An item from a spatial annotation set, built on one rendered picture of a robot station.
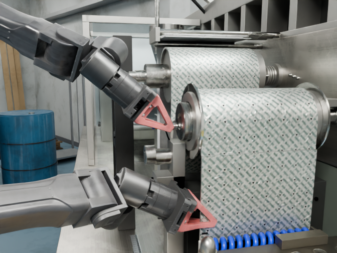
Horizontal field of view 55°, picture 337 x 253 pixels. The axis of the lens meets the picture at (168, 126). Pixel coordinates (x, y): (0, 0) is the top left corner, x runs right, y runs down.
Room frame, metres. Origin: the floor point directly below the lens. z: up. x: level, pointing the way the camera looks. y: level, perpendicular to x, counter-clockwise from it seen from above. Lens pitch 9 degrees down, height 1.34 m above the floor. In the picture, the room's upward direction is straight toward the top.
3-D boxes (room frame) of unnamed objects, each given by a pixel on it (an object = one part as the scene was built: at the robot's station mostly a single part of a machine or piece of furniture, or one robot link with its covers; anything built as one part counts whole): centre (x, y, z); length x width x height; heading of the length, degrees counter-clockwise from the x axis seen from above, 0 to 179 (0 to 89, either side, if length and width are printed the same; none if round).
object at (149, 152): (0.65, 0.04, 1.18); 0.04 x 0.02 x 0.04; 13
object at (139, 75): (0.86, 0.09, 1.33); 0.06 x 0.03 x 0.03; 103
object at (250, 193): (0.60, -0.17, 1.10); 0.23 x 0.01 x 0.18; 103
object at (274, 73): (0.94, -0.28, 1.33); 0.07 x 0.07 x 0.07; 13
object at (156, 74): (0.87, 0.03, 1.33); 0.06 x 0.06 x 0.06; 13
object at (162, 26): (1.36, 0.01, 1.50); 0.14 x 0.14 x 0.06
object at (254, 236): (0.58, -0.18, 1.03); 0.21 x 0.04 x 0.03; 103
